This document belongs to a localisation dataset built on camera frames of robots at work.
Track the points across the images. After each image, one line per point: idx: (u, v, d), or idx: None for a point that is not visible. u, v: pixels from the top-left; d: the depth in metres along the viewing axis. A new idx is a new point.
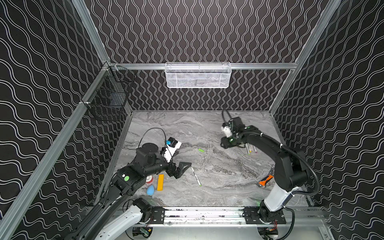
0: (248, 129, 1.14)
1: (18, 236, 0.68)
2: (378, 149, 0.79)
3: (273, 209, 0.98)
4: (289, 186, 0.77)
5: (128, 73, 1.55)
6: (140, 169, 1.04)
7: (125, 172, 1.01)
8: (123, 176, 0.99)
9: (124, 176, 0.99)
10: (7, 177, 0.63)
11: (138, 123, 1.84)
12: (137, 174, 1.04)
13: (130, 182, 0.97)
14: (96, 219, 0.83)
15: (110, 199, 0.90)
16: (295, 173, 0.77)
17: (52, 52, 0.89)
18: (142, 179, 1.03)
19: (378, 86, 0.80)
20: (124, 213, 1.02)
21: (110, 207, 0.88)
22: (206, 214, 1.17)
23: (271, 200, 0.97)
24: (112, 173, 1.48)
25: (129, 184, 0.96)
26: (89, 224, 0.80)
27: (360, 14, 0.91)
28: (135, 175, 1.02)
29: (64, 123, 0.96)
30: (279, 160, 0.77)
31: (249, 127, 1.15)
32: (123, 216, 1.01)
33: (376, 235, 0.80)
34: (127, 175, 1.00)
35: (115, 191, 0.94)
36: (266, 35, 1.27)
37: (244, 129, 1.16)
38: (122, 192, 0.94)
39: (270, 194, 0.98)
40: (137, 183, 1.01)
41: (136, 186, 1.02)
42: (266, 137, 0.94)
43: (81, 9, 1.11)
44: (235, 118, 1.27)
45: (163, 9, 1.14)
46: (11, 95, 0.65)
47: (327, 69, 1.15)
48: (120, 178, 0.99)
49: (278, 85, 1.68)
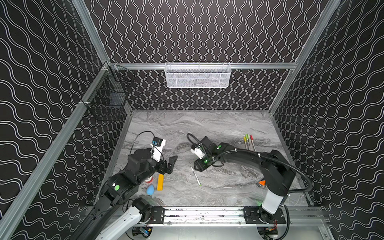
0: (221, 150, 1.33)
1: (18, 236, 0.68)
2: (378, 149, 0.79)
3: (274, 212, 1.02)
4: (286, 191, 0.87)
5: (128, 73, 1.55)
6: (132, 177, 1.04)
7: (116, 181, 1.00)
8: (113, 187, 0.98)
9: (114, 186, 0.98)
10: (7, 177, 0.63)
11: (138, 123, 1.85)
12: (129, 183, 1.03)
13: (120, 193, 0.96)
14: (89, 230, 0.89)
15: (100, 209, 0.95)
16: (286, 178, 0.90)
17: (52, 52, 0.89)
18: (133, 188, 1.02)
19: (378, 86, 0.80)
20: (123, 216, 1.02)
21: (101, 218, 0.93)
22: (206, 214, 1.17)
23: (270, 204, 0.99)
24: (112, 173, 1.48)
25: (119, 195, 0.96)
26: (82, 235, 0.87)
27: (360, 14, 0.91)
28: (126, 184, 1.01)
29: (64, 123, 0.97)
30: (266, 170, 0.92)
31: (221, 146, 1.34)
32: (121, 219, 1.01)
33: (376, 235, 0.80)
34: (118, 184, 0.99)
35: (106, 201, 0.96)
36: (266, 35, 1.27)
37: (218, 151, 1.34)
38: (113, 203, 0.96)
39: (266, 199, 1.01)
40: (129, 191, 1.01)
41: (128, 195, 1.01)
42: (241, 151, 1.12)
43: (81, 9, 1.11)
44: (204, 140, 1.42)
45: (163, 9, 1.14)
46: (11, 95, 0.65)
47: (327, 69, 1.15)
48: (111, 188, 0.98)
49: (278, 85, 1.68)
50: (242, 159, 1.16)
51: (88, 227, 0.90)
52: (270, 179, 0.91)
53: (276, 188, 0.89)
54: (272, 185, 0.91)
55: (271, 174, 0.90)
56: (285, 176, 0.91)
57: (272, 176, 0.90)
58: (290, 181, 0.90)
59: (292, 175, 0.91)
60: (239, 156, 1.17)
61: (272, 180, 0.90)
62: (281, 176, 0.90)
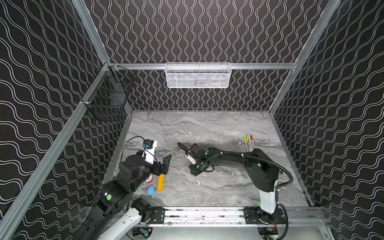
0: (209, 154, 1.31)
1: (18, 236, 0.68)
2: (378, 149, 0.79)
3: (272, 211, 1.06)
4: (271, 186, 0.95)
5: (128, 73, 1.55)
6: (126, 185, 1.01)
7: (108, 190, 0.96)
8: (105, 196, 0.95)
9: (106, 195, 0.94)
10: (7, 177, 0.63)
11: (138, 123, 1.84)
12: (121, 191, 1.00)
13: (112, 203, 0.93)
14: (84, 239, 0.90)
15: (93, 219, 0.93)
16: (269, 174, 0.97)
17: (52, 52, 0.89)
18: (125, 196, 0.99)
19: (378, 86, 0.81)
20: (122, 218, 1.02)
21: (94, 228, 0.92)
22: (206, 214, 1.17)
23: (266, 204, 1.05)
24: (112, 173, 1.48)
25: (111, 205, 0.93)
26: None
27: (360, 14, 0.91)
28: (118, 193, 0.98)
29: (64, 123, 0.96)
30: (249, 169, 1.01)
31: (209, 150, 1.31)
32: (121, 221, 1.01)
33: (376, 235, 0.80)
34: (110, 193, 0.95)
35: (98, 212, 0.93)
36: (266, 35, 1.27)
37: (206, 155, 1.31)
38: (105, 213, 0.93)
39: (261, 199, 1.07)
40: (122, 200, 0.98)
41: (121, 203, 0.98)
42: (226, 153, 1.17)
43: (81, 9, 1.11)
44: (193, 147, 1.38)
45: (163, 9, 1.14)
46: (11, 95, 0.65)
47: (327, 68, 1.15)
48: (103, 197, 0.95)
49: (278, 85, 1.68)
50: (227, 160, 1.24)
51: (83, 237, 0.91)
52: (256, 177, 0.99)
53: (262, 184, 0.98)
54: (258, 182, 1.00)
55: (255, 172, 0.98)
56: (269, 173, 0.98)
57: (257, 174, 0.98)
58: (274, 176, 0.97)
59: (275, 170, 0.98)
60: (225, 159, 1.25)
61: (257, 178, 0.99)
62: (265, 173, 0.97)
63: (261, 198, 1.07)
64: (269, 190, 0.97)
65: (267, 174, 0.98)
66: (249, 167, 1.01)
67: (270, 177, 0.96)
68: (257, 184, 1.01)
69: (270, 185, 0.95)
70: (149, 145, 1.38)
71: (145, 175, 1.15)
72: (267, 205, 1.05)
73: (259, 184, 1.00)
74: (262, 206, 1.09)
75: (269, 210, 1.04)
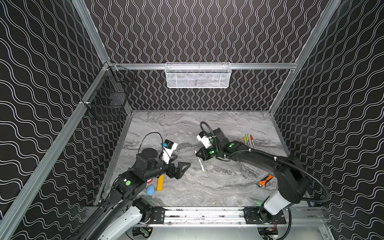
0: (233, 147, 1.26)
1: (18, 235, 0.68)
2: (378, 149, 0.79)
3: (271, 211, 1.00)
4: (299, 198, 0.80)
5: (128, 73, 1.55)
6: (141, 173, 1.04)
7: (127, 177, 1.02)
8: (124, 181, 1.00)
9: (125, 180, 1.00)
10: (7, 177, 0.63)
11: (138, 123, 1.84)
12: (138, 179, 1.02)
13: (131, 187, 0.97)
14: (98, 223, 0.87)
15: (111, 203, 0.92)
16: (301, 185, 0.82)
17: (51, 52, 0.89)
18: (142, 184, 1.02)
19: (378, 86, 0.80)
20: (124, 215, 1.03)
21: (111, 210, 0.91)
22: (206, 214, 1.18)
23: (271, 205, 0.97)
24: (112, 173, 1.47)
25: (131, 189, 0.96)
26: (91, 228, 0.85)
27: (360, 14, 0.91)
28: (136, 180, 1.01)
29: (64, 123, 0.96)
30: (281, 173, 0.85)
31: (234, 144, 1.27)
32: (122, 217, 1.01)
33: (376, 235, 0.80)
34: (129, 180, 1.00)
35: (117, 195, 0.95)
36: (266, 35, 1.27)
37: (230, 148, 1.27)
38: (124, 196, 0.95)
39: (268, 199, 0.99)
40: (138, 187, 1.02)
41: (137, 191, 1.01)
42: (254, 151, 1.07)
43: (81, 9, 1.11)
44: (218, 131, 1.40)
45: (163, 9, 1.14)
46: (11, 95, 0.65)
47: (327, 68, 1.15)
48: (122, 183, 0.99)
49: (278, 85, 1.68)
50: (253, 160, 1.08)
51: (98, 219, 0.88)
52: (283, 184, 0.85)
53: (289, 193, 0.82)
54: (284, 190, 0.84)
55: (287, 178, 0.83)
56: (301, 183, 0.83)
57: (285, 179, 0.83)
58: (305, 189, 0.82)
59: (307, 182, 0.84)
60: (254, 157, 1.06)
61: (285, 184, 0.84)
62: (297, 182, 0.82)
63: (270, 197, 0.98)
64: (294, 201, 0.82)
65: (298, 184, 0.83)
66: (281, 172, 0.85)
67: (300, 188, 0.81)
68: (282, 193, 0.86)
69: (297, 196, 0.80)
70: (168, 145, 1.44)
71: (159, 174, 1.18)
72: (272, 206, 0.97)
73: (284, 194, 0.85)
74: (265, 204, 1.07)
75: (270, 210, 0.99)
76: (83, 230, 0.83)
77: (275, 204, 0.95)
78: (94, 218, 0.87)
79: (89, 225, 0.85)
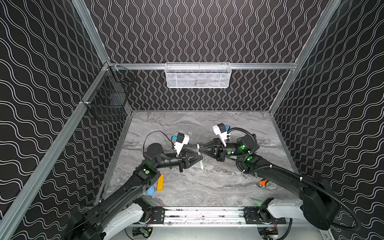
0: (253, 162, 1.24)
1: (18, 236, 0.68)
2: (378, 149, 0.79)
3: (272, 210, 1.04)
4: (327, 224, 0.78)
5: (128, 73, 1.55)
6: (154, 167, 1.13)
7: (146, 168, 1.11)
8: (143, 170, 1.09)
9: (145, 170, 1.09)
10: (7, 177, 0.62)
11: (138, 123, 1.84)
12: (151, 171, 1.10)
13: (149, 176, 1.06)
14: (119, 200, 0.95)
15: (132, 185, 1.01)
16: (329, 210, 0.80)
17: (52, 52, 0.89)
18: (156, 175, 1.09)
19: (378, 87, 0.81)
20: (127, 209, 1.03)
21: (132, 191, 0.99)
22: (206, 214, 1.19)
23: (280, 209, 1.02)
24: (112, 173, 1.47)
25: (149, 177, 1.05)
26: (113, 202, 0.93)
27: (360, 14, 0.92)
28: (152, 171, 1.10)
29: (64, 123, 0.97)
30: (308, 197, 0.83)
31: (253, 158, 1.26)
32: (125, 211, 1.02)
33: (376, 235, 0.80)
34: (148, 169, 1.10)
35: (137, 180, 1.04)
36: (266, 35, 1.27)
37: (250, 162, 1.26)
38: (143, 182, 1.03)
39: (280, 204, 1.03)
40: (153, 179, 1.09)
41: (153, 181, 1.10)
42: (276, 168, 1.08)
43: (81, 9, 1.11)
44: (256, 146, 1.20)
45: (163, 9, 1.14)
46: (11, 95, 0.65)
47: (327, 69, 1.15)
48: (141, 171, 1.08)
49: (278, 85, 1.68)
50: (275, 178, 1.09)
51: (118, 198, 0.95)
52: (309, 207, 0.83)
53: (315, 215, 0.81)
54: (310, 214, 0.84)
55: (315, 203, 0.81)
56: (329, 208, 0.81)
57: (312, 203, 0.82)
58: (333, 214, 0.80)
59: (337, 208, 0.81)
60: (275, 174, 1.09)
61: (312, 208, 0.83)
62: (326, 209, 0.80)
63: (284, 205, 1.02)
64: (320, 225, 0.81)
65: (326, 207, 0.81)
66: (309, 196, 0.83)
67: (328, 213, 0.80)
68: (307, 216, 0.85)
69: (325, 222, 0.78)
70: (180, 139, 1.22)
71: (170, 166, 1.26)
72: (280, 211, 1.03)
73: (312, 218, 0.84)
74: (267, 204, 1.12)
75: (274, 214, 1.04)
76: (106, 203, 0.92)
77: (285, 212, 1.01)
78: (117, 195, 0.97)
79: (112, 200, 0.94)
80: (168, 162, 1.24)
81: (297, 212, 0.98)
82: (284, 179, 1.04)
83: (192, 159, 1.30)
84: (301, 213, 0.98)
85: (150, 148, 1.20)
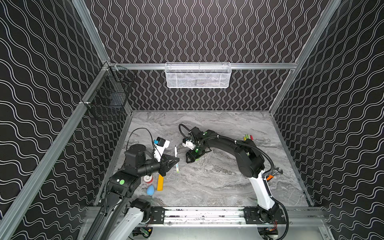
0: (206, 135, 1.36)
1: (18, 236, 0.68)
2: (378, 149, 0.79)
3: (262, 203, 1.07)
4: (252, 172, 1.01)
5: (128, 73, 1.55)
6: (134, 170, 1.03)
7: (119, 177, 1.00)
8: (117, 181, 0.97)
9: (118, 181, 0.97)
10: (7, 177, 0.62)
11: (138, 123, 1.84)
12: (131, 176, 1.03)
13: (127, 184, 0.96)
14: (102, 228, 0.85)
15: (110, 205, 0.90)
16: (253, 162, 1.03)
17: (52, 52, 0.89)
18: (137, 180, 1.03)
19: (378, 87, 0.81)
20: (126, 217, 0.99)
21: (113, 212, 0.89)
22: (206, 214, 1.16)
23: (261, 198, 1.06)
24: (112, 173, 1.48)
25: (127, 186, 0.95)
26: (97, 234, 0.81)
27: (360, 15, 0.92)
28: (129, 177, 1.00)
29: (64, 123, 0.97)
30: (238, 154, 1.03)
31: (206, 132, 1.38)
32: (125, 220, 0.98)
33: (376, 235, 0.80)
34: (122, 179, 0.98)
35: (113, 196, 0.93)
36: (266, 35, 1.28)
37: (203, 136, 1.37)
38: (121, 195, 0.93)
39: (256, 194, 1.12)
40: (134, 184, 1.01)
41: (134, 187, 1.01)
42: (222, 137, 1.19)
43: (81, 9, 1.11)
44: (193, 129, 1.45)
45: (163, 9, 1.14)
46: (11, 95, 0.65)
47: (327, 69, 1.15)
48: (116, 184, 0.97)
49: (278, 85, 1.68)
50: (220, 144, 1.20)
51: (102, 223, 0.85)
52: (240, 162, 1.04)
53: (245, 169, 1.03)
54: (241, 167, 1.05)
55: (242, 157, 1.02)
56: (255, 161, 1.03)
57: (241, 159, 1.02)
58: (257, 165, 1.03)
59: (259, 160, 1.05)
60: (220, 143, 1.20)
61: (240, 163, 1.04)
62: (251, 161, 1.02)
63: (256, 192, 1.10)
64: (249, 175, 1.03)
65: (252, 161, 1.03)
66: (238, 153, 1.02)
67: (252, 164, 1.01)
68: (241, 169, 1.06)
69: (250, 171, 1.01)
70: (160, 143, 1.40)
71: (151, 173, 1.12)
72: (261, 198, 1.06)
73: (243, 170, 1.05)
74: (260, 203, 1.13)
75: (265, 205, 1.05)
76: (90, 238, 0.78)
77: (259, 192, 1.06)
78: (97, 224, 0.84)
79: (94, 231, 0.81)
80: (149, 168, 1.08)
81: (262, 192, 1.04)
82: (224, 142, 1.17)
83: (172, 162, 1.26)
84: (256, 181, 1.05)
85: (132, 147, 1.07)
